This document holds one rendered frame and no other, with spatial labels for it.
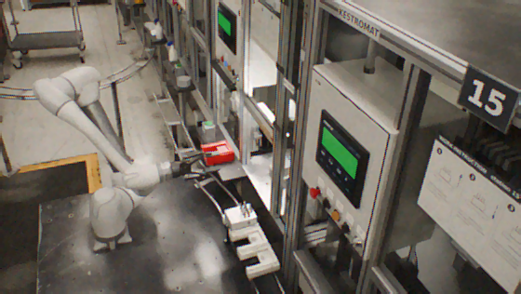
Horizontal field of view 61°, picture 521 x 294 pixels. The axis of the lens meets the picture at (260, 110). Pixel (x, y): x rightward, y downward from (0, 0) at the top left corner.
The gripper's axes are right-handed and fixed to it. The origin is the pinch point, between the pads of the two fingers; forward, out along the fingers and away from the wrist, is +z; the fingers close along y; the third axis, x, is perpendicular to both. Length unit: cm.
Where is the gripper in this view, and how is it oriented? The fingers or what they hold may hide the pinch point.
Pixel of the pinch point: (213, 161)
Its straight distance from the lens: 209.7
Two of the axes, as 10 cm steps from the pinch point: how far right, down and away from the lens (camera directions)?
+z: 9.3, -1.6, 3.4
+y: 0.3, -8.6, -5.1
